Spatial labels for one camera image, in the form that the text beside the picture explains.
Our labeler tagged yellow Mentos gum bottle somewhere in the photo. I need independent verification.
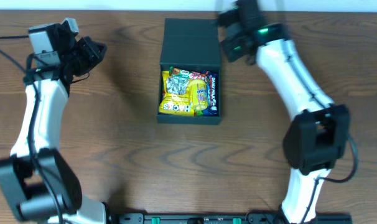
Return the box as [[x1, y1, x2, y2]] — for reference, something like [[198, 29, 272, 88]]
[[188, 79, 208, 112]]

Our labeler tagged dark green box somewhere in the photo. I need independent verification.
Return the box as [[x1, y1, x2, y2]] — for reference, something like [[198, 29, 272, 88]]
[[156, 18, 221, 125]]

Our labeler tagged green red KitKat Milo bar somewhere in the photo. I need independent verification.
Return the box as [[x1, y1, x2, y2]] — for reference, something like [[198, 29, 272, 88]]
[[169, 67, 207, 80]]

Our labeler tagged blue Oreo cookie pack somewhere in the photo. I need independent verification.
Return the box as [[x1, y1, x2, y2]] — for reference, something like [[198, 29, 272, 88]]
[[203, 71, 218, 116]]

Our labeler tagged yellow Hacks candy bag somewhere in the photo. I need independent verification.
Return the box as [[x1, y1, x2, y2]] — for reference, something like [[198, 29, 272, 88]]
[[158, 71, 195, 116]]

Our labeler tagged purple Dairy Milk bar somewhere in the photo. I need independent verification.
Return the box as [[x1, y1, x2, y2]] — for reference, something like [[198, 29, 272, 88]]
[[208, 72, 218, 115]]

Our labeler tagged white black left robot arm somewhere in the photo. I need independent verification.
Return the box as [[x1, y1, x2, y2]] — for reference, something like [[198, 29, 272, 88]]
[[0, 17, 108, 223]]

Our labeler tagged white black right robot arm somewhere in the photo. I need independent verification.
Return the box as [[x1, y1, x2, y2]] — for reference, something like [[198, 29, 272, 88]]
[[217, 1, 358, 223]]

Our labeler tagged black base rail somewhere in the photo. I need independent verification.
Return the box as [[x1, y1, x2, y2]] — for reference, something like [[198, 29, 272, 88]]
[[109, 212, 353, 224]]

